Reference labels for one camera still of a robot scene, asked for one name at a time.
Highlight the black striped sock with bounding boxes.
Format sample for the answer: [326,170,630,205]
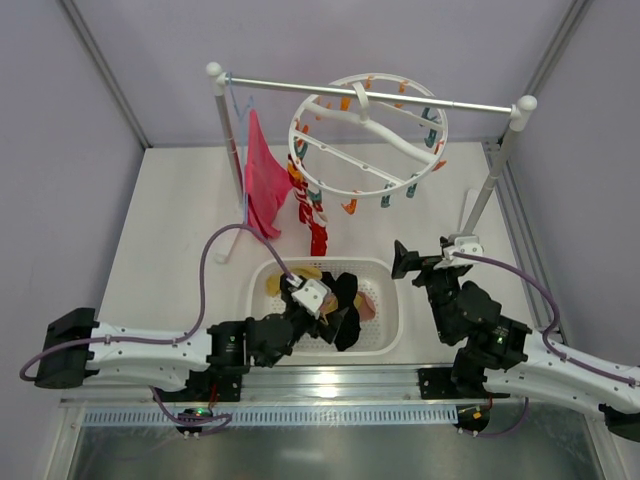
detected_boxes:
[308,316,337,344]
[322,271,361,352]

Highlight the pink sock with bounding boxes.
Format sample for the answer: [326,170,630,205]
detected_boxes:
[354,292,376,322]

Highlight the teal clothes peg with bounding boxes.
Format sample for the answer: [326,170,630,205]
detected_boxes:
[380,182,396,209]

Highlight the white round clip hanger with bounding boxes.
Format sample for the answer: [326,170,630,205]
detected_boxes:
[301,105,446,198]

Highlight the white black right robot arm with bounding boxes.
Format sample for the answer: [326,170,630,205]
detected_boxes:
[391,236,639,442]

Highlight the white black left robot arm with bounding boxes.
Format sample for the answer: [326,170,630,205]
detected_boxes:
[32,302,357,398]

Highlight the white perforated plastic basket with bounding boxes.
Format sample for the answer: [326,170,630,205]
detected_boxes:
[246,257,404,361]

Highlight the pink towel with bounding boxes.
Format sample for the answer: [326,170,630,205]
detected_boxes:
[245,109,292,239]

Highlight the white metal clothes rack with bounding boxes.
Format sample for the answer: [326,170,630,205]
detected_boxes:
[205,61,539,263]

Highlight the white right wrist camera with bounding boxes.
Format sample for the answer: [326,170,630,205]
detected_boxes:
[443,235,484,266]

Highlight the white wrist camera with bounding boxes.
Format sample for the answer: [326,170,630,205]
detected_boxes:
[291,279,330,318]
[443,235,484,266]

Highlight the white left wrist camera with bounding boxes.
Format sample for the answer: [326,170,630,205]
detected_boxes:
[291,279,330,318]

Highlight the aluminium mounting rail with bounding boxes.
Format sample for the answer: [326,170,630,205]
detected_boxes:
[61,364,586,403]

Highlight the white slotted cable duct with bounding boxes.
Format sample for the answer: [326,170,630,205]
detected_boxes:
[82,404,458,428]

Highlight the blue wire hanger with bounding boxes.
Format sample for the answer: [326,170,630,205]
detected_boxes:
[226,72,254,225]

